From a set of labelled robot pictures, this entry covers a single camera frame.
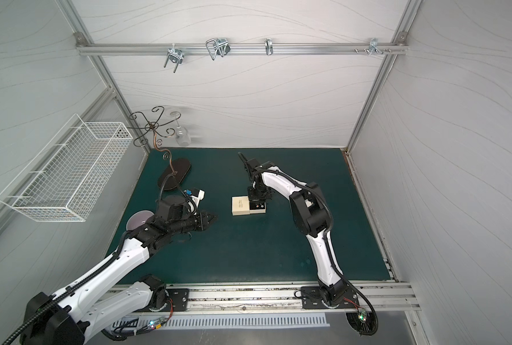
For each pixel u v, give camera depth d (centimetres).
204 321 70
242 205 95
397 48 78
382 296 76
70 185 68
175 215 61
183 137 101
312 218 56
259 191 84
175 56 79
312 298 73
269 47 78
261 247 86
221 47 77
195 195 72
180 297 74
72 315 40
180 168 107
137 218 88
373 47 76
